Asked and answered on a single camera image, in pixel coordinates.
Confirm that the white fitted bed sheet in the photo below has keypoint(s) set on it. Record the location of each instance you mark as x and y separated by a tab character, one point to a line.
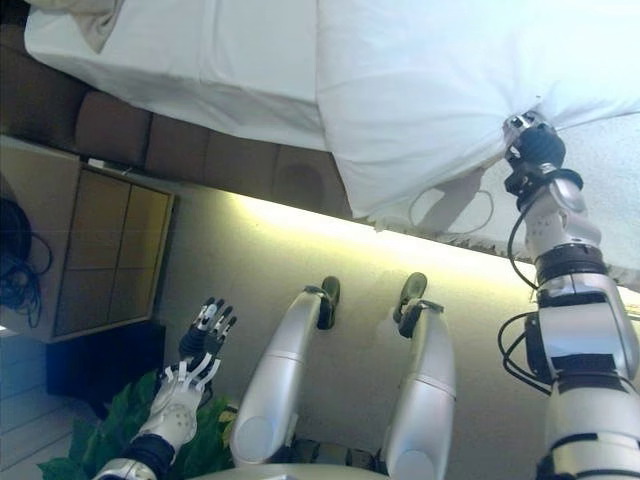
210	55

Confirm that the black cabinet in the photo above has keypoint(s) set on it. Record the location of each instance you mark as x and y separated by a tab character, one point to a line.
100	360

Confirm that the beige pillow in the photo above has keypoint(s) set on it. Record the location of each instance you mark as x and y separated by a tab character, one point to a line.
95	25

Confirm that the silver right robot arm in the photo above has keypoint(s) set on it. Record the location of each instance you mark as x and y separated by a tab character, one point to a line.
585	325

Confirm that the silver left robot leg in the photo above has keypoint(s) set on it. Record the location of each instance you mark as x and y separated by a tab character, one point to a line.
280	370

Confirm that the silver robot leg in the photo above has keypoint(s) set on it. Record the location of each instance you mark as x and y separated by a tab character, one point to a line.
425	390
280	370

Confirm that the dark robot foot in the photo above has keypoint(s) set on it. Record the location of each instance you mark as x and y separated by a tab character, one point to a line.
330	292
412	290

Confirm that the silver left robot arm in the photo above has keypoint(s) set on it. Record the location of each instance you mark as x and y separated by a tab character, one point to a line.
170	415

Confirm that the green leafy plant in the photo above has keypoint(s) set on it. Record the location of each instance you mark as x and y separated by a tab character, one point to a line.
110	430

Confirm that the tufted upholstered headboard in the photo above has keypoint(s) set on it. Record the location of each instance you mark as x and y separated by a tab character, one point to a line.
30	100

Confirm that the dark left robot foot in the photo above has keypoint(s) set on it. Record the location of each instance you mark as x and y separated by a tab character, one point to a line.
330	292

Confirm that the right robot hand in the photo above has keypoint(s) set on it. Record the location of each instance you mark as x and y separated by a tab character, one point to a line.
537	145

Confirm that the silver right robot leg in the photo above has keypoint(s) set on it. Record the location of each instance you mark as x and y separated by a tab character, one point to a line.
425	390

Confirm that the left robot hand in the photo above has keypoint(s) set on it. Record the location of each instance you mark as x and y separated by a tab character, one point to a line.
200	345

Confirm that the brown upholstered bed frame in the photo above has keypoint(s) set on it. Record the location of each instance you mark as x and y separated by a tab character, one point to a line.
175	145

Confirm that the large white pillow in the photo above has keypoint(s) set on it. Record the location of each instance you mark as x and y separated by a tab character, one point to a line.
425	90

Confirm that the dark right robot foot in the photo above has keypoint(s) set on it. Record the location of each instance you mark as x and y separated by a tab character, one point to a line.
412	290

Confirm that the wooden nightstand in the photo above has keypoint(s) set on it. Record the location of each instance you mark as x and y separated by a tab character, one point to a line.
110	250

